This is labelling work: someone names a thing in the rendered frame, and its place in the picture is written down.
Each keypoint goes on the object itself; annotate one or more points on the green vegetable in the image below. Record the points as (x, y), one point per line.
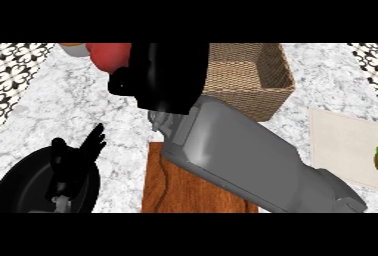
(377, 155)

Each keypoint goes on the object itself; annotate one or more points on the pale beige placemat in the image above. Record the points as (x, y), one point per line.
(345, 146)

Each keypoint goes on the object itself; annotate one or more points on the grey can with orange top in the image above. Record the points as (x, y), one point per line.
(76, 49)

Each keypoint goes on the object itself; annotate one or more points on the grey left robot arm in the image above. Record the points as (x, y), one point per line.
(61, 205)

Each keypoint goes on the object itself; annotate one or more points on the brown wicker basket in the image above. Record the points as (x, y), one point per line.
(246, 83)

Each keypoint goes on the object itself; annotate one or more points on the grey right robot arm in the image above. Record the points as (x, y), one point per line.
(237, 153)

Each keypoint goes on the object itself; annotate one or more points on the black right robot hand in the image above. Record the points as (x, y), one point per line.
(165, 76)

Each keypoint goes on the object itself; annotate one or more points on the brown wooden cutting board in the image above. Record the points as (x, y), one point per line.
(187, 190)

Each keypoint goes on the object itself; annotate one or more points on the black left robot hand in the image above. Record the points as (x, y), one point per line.
(69, 170)

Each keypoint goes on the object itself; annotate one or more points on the black round pan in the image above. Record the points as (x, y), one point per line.
(24, 186)

